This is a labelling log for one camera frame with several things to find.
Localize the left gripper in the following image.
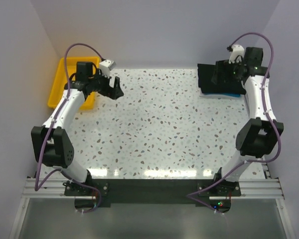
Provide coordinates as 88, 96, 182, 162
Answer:
89, 69, 124, 100

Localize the black t shirt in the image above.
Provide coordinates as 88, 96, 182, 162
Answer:
197, 60, 246, 96

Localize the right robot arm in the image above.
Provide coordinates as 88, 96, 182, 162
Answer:
210, 44, 284, 196

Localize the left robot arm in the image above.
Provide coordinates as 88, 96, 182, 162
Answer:
31, 59, 124, 195

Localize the folded blue t shirt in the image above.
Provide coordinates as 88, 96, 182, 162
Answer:
200, 93, 241, 99

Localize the yellow plastic tray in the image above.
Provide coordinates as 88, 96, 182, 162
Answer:
47, 56, 100, 111

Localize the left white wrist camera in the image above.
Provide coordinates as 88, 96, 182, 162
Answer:
99, 59, 116, 78

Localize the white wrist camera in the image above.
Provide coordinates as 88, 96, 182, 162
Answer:
99, 59, 116, 78
227, 44, 245, 64

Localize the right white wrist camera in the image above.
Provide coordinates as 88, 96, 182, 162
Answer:
227, 44, 245, 64

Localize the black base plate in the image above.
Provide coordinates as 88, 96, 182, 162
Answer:
63, 179, 241, 209

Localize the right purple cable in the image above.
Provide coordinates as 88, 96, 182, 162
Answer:
186, 32, 283, 216

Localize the purple cable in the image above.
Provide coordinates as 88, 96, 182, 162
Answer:
186, 32, 283, 216
34, 43, 104, 214

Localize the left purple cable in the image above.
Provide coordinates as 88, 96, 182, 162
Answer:
34, 43, 104, 214

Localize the aluminium frame rail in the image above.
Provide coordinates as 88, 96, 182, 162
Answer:
21, 178, 285, 199

